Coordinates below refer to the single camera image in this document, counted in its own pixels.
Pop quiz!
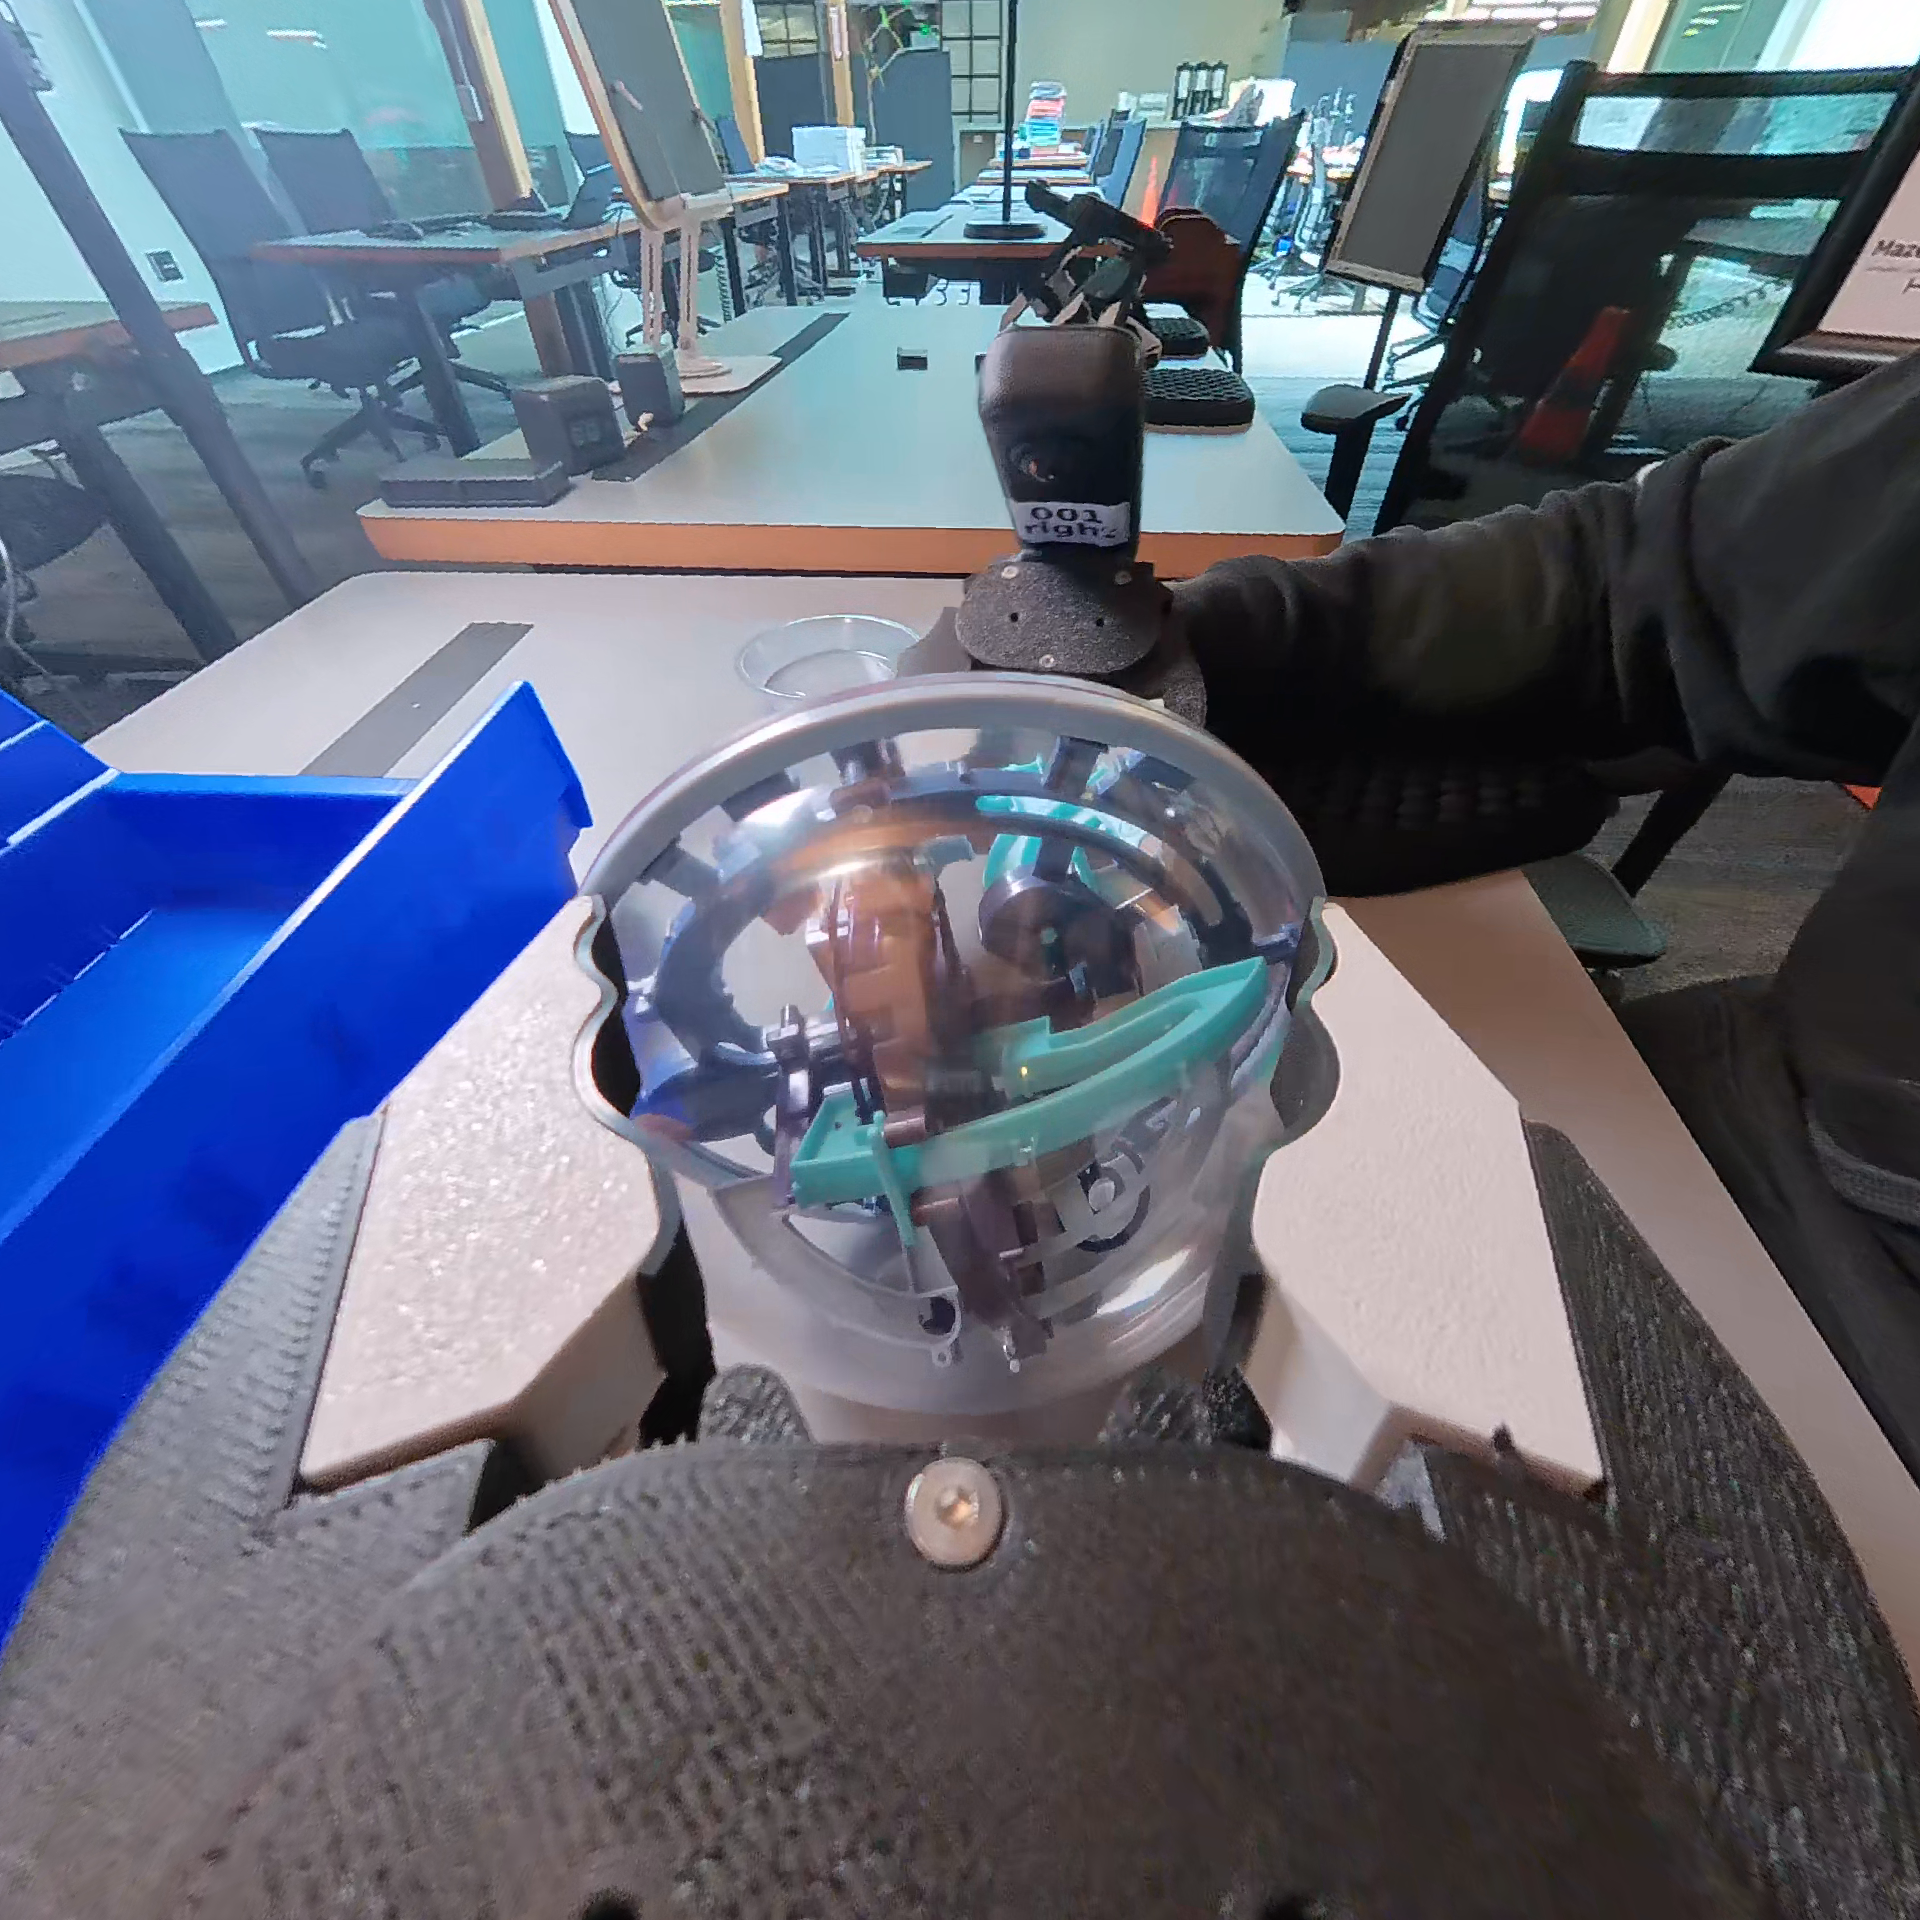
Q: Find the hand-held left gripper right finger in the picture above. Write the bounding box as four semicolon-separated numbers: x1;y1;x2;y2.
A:
1241;896;1607;1497

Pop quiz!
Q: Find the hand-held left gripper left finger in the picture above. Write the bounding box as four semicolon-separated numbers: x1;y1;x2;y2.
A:
299;900;711;1487

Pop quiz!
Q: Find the clear plastic maze ball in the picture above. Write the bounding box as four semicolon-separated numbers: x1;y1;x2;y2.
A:
575;673;1341;1414

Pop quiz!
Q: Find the person's right forearm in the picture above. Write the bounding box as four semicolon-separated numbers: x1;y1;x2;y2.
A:
1170;351;1920;904

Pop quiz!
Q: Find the grey desk with orange edge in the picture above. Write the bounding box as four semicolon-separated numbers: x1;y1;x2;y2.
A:
358;292;1350;581

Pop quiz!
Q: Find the black textured armrest pad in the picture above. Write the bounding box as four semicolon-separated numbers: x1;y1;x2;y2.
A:
1142;310;1258;439

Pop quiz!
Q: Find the blue plastic bin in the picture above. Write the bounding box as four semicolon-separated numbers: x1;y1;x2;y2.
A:
0;681;597;1642

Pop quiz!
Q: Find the person's padded office chair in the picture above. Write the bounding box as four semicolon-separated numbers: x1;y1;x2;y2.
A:
1530;854;1672;972

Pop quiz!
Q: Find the black mechanical device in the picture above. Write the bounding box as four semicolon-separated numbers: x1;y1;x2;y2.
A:
997;180;1183;370

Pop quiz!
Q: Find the black battery charger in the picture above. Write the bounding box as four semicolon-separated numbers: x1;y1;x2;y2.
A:
511;375;627;468

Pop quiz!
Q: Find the black power bank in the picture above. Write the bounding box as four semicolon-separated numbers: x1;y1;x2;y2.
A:
377;454;575;512

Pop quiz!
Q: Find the black pole stand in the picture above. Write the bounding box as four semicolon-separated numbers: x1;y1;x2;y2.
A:
960;0;1057;242

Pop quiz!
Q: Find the orange traffic cone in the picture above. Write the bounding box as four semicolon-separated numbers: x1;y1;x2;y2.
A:
1515;306;1641;461

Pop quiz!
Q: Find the black framed standing board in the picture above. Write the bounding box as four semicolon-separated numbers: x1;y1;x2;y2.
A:
1329;29;1536;297

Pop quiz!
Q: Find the wooden stand with board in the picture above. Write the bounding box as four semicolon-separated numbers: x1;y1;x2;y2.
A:
546;0;784;399

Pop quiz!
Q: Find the black mesh office chair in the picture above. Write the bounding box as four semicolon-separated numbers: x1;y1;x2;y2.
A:
1303;60;1920;544

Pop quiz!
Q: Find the wooden top office desk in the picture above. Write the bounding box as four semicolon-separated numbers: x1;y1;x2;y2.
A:
256;210;725;453
0;300;328;665

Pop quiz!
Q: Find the black framed marker sign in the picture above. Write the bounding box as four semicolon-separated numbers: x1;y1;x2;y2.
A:
1751;89;1920;386

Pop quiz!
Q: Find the black cable tray cover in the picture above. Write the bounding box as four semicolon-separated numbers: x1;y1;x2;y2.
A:
299;621;537;778

